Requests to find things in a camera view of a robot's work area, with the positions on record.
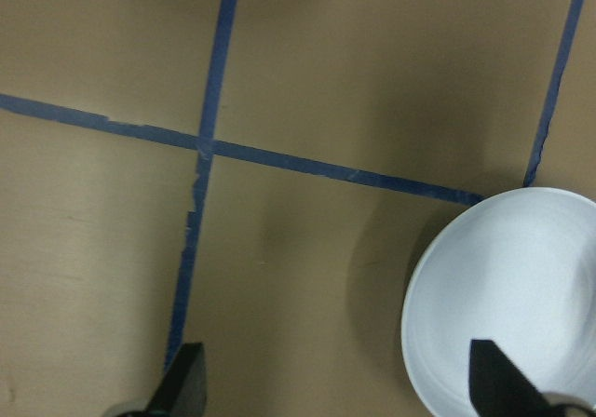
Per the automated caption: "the light blue plate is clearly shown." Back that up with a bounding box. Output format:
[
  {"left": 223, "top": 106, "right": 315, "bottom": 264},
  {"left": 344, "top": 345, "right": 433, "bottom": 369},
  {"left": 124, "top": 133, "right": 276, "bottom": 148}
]
[{"left": 400, "top": 187, "right": 595, "bottom": 416}]

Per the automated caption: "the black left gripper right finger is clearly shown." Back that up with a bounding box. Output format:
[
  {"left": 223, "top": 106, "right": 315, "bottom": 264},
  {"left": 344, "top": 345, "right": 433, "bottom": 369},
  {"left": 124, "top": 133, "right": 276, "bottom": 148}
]
[{"left": 468, "top": 340, "right": 550, "bottom": 416}]

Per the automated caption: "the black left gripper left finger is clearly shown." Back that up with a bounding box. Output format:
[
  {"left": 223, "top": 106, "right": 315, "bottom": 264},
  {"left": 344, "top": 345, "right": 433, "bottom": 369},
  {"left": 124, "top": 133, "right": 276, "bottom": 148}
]
[{"left": 146, "top": 343, "right": 207, "bottom": 416}]

